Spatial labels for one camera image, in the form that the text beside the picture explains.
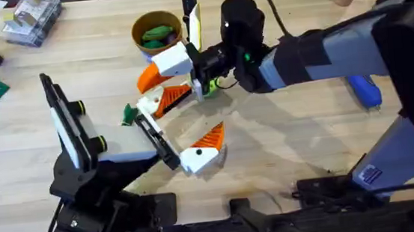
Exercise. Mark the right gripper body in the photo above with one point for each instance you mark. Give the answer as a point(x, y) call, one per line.
point(242, 22)

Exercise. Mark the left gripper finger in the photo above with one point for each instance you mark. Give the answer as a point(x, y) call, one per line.
point(201, 158)
point(171, 98)

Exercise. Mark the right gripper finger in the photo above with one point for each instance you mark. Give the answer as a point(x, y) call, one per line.
point(197, 90)
point(172, 60)

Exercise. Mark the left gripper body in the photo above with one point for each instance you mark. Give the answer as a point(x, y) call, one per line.
point(126, 142)

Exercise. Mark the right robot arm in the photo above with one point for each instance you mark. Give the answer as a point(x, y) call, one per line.
point(355, 50)

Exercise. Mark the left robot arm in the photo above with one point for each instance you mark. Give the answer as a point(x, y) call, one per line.
point(89, 231)

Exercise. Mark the green vegetable toy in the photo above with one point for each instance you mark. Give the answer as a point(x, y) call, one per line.
point(129, 114)

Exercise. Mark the right wrist upright plate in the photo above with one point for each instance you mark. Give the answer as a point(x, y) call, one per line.
point(195, 28)

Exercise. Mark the wrist upright plate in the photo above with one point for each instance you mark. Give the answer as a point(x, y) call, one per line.
point(195, 28)
point(60, 117)

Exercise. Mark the brown tub with toys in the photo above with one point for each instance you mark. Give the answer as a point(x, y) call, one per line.
point(155, 23)

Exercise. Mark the left wrist upright plate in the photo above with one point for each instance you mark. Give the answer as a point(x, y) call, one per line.
point(60, 117)

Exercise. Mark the clear plastic box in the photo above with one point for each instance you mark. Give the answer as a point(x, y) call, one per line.
point(33, 20)

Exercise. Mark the black rail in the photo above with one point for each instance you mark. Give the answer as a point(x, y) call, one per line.
point(314, 227)

